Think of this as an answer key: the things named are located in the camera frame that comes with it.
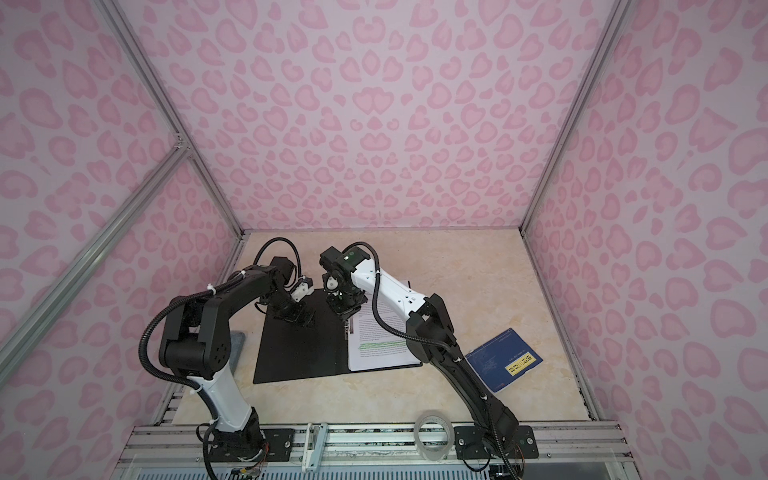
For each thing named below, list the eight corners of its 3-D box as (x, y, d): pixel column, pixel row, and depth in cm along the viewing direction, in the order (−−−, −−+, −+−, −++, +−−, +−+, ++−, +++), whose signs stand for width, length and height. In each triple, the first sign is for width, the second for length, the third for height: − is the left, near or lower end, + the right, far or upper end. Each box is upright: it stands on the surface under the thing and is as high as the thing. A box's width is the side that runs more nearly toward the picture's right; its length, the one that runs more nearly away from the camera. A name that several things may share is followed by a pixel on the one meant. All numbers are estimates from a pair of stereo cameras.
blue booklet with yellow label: (493, 395, 83) (495, 392, 81) (466, 356, 90) (467, 353, 88) (540, 363, 88) (543, 360, 86) (511, 329, 95) (513, 326, 93)
